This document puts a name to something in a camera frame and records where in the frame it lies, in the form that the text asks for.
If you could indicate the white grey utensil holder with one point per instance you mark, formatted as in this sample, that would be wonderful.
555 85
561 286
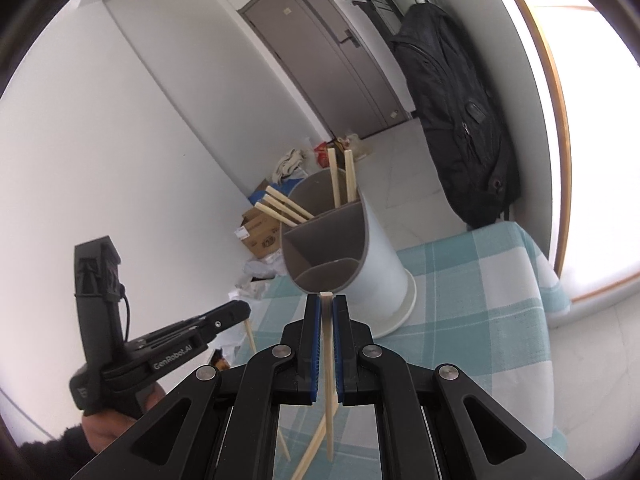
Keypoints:
344 250

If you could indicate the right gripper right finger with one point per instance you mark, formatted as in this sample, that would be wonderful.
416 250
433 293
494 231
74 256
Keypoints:
434 424

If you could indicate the person left hand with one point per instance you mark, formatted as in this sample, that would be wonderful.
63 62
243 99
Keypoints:
103 428

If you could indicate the red yellow bag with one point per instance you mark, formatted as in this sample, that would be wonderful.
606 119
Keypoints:
322 154

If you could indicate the black backpack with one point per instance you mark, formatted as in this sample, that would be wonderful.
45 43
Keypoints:
463 124

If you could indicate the white plastic bag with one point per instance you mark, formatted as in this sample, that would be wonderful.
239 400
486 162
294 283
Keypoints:
257 274

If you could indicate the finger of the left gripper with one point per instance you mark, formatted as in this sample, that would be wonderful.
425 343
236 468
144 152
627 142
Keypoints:
220 322

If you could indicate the grey door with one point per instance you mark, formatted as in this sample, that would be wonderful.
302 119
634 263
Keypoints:
317 47

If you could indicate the bamboo chopstick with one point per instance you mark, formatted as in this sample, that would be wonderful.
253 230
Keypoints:
324 430
335 177
282 445
326 301
285 209
275 215
250 336
351 178
273 192

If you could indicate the teal checkered tablecloth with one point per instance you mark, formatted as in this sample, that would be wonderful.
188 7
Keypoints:
484 301

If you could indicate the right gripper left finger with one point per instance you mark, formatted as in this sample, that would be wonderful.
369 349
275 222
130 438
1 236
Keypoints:
221 425

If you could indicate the blue cardboard box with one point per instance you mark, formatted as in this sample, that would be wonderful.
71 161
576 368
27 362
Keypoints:
259 192

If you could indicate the brown cardboard box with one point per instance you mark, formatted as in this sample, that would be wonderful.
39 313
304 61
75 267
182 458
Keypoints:
259 233

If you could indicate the beige cloth bag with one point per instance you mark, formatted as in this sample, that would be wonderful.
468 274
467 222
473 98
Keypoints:
293 165

